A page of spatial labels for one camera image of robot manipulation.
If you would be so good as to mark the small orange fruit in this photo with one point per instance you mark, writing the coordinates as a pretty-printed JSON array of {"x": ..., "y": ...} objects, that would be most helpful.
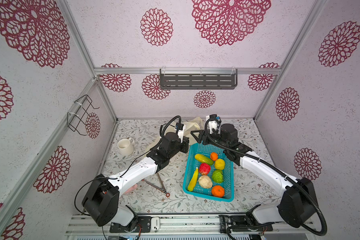
[{"x": 214, "y": 156}]

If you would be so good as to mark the large orange fruit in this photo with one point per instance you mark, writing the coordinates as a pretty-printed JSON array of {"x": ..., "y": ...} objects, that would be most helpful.
[{"x": 218, "y": 191}]

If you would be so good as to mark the white ceramic mug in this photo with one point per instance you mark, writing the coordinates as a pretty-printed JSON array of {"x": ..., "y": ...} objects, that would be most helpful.
[{"x": 126, "y": 146}]

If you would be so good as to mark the black wire wall rack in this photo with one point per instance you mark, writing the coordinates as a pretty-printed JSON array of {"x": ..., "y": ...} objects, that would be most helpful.
[{"x": 84, "y": 121}]

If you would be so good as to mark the yellow banana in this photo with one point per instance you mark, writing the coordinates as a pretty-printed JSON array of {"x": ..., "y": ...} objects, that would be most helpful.
[{"x": 193, "y": 181}]

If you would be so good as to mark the grey wall shelf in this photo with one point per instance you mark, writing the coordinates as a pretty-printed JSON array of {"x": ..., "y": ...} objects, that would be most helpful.
[{"x": 169, "y": 81}]

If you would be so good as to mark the green bumpy fruit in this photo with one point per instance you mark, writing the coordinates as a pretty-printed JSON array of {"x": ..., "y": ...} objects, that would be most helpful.
[{"x": 217, "y": 176}]

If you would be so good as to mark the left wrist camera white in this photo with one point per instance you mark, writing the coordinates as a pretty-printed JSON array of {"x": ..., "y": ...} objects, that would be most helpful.
[{"x": 180, "y": 129}]

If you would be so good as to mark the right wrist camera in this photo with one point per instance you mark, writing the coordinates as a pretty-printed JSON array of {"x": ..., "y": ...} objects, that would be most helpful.
[{"x": 214, "y": 123}]

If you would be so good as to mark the teal plastic basket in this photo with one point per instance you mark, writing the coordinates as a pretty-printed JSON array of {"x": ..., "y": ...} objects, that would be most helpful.
[{"x": 209, "y": 174}]

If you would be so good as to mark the red bumpy fruit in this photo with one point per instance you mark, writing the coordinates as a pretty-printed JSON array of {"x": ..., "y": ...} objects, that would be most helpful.
[{"x": 204, "y": 169}]

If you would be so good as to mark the red metal kitchen tongs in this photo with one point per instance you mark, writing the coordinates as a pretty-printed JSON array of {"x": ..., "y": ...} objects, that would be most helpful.
[{"x": 161, "y": 188}]

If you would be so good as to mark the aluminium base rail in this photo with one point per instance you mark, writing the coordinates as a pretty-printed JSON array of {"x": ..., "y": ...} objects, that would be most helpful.
[{"x": 182, "y": 227}]

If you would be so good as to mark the beige pear fruit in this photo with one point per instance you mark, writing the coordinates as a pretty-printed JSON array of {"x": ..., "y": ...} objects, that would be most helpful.
[{"x": 205, "y": 182}]

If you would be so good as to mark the cream plastic bag orange print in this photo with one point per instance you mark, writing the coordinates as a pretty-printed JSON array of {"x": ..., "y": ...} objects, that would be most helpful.
[{"x": 191, "y": 125}]

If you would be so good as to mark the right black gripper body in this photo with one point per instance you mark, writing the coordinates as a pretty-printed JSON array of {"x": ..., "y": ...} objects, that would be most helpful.
[{"x": 214, "y": 139}]

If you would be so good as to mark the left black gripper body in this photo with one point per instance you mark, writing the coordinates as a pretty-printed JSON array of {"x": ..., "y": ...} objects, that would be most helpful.
[{"x": 182, "y": 147}]

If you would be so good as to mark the green yellow mango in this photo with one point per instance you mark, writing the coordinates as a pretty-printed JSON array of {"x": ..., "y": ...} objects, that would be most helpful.
[{"x": 203, "y": 159}]

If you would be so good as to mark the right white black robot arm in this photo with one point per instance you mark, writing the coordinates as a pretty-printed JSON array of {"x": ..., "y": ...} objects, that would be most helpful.
[{"x": 298, "y": 206}]

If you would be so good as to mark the pink plush toy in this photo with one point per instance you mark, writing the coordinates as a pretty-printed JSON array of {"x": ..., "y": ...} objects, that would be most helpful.
[{"x": 131, "y": 189}]

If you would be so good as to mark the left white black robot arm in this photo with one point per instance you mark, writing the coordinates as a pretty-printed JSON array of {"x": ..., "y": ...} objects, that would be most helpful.
[{"x": 101, "y": 201}]

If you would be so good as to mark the yellow round fruit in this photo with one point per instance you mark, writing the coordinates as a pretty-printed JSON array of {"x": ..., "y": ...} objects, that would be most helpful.
[{"x": 220, "y": 164}]

